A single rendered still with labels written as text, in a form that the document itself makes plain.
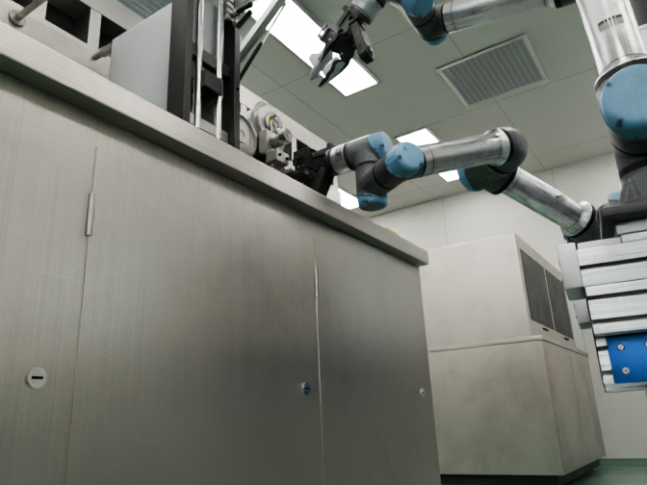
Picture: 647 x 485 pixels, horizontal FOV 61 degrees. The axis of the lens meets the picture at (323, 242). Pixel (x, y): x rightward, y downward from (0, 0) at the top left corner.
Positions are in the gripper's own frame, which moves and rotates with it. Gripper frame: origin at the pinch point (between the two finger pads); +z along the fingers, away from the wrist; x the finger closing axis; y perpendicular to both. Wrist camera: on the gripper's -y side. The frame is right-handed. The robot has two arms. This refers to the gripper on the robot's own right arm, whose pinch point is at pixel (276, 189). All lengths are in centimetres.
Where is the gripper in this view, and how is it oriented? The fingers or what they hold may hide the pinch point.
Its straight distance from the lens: 156.4
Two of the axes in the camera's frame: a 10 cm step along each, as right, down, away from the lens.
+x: -5.6, -2.3, -8.0
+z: -8.3, 2.1, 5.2
